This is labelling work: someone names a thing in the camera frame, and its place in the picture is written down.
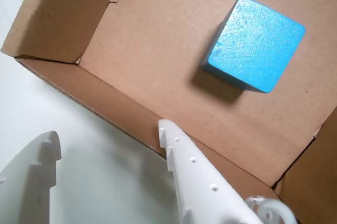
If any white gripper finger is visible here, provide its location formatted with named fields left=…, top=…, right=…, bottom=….
left=157, top=119, right=264, bottom=224
left=0, top=130, right=62, bottom=224

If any blue cube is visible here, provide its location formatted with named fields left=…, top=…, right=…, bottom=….
left=200, top=0, right=306, bottom=94

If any brown cardboard box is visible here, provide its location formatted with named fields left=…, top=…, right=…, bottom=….
left=0, top=0, right=337, bottom=224

